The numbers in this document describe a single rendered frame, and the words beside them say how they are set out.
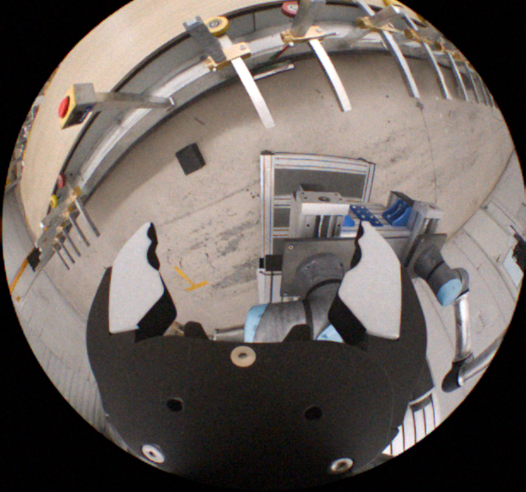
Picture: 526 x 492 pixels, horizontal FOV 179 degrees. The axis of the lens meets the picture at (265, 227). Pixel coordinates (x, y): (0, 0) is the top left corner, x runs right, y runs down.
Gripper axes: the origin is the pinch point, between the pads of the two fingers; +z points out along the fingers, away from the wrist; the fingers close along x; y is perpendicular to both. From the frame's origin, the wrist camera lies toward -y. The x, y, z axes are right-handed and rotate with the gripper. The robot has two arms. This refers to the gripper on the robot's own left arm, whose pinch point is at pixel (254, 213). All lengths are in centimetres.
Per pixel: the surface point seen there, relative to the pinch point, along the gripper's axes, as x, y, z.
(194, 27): -11.5, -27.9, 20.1
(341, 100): 25, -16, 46
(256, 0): -1, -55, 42
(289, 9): 9, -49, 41
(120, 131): -72, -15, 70
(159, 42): -32, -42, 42
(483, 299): 283, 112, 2
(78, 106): -31.7, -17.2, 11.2
